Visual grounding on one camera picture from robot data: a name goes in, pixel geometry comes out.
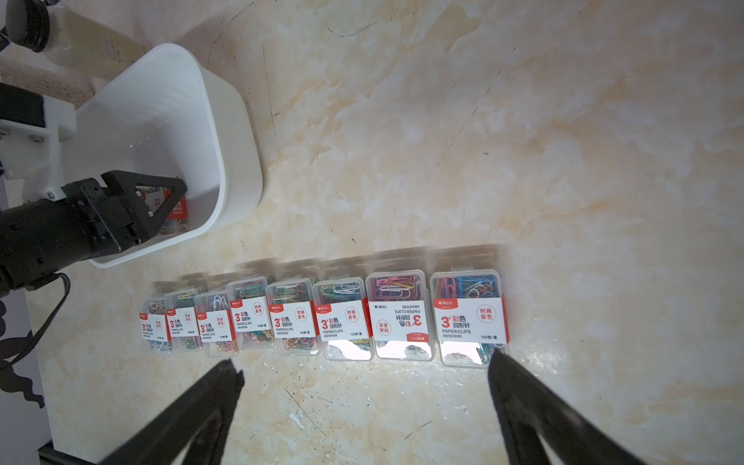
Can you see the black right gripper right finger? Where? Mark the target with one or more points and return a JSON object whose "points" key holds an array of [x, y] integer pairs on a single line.
{"points": [[531, 415]]}

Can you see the black-lidded spice bottle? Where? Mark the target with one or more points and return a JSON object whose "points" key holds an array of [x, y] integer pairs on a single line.
{"points": [[70, 39]]}

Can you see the paper clip box side-left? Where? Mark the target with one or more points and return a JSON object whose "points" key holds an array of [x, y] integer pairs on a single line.
{"points": [[214, 320]]}

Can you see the white plastic storage box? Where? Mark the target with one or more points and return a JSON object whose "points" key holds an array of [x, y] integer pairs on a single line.
{"points": [[167, 115]]}

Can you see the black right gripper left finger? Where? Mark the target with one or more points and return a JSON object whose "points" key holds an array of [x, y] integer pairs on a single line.
{"points": [[195, 426]]}

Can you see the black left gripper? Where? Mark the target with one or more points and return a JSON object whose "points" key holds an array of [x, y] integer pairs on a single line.
{"points": [[114, 213]]}

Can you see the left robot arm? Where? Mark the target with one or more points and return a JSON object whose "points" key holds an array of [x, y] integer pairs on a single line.
{"points": [[39, 239]]}

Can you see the paper clip box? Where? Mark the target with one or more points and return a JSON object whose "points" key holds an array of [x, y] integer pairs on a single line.
{"points": [[182, 319], [292, 317], [250, 313], [470, 316], [154, 325], [400, 316], [177, 221], [342, 314]]}

